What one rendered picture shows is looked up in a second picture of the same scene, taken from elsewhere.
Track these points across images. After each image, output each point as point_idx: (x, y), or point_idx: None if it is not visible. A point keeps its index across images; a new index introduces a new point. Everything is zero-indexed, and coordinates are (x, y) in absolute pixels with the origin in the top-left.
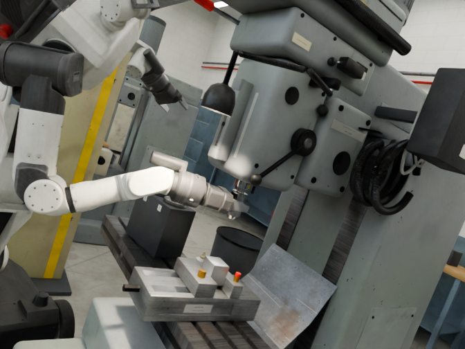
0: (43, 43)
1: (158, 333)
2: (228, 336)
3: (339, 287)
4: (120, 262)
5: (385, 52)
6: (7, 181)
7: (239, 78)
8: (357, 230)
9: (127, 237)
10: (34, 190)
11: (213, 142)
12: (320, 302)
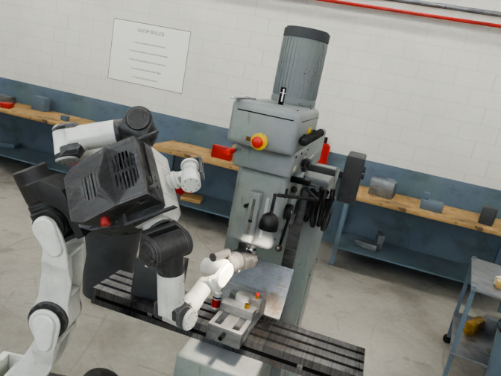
0: (153, 225)
1: (229, 350)
2: (268, 330)
3: (294, 268)
4: (149, 320)
5: None
6: (72, 313)
7: (257, 192)
8: (300, 234)
9: (140, 299)
10: (188, 319)
11: (244, 232)
12: (287, 282)
